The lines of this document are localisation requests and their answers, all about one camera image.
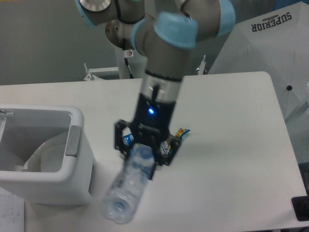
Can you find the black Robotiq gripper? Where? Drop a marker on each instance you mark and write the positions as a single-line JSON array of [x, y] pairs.
[[150, 127]]

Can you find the clear crushed plastic bottle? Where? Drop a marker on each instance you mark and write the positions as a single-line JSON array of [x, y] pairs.
[[123, 197]]

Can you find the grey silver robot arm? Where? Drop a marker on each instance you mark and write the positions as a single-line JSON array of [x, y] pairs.
[[166, 42]]

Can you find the white trash can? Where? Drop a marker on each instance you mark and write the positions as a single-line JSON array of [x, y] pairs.
[[45, 156]]

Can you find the blue snack wrapper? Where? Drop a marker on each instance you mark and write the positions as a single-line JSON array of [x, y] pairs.
[[181, 134]]

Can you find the printed paper sheet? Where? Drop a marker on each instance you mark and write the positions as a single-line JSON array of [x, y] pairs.
[[12, 212]]

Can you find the white Superior umbrella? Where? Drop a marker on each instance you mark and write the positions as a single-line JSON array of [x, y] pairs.
[[276, 43]]

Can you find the black device at edge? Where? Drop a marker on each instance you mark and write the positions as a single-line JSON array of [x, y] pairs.
[[301, 207]]

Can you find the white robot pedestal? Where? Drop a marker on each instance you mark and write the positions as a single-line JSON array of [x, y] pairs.
[[131, 63]]

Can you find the white mounting bracket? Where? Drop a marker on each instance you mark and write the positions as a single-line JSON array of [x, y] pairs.
[[112, 73]]

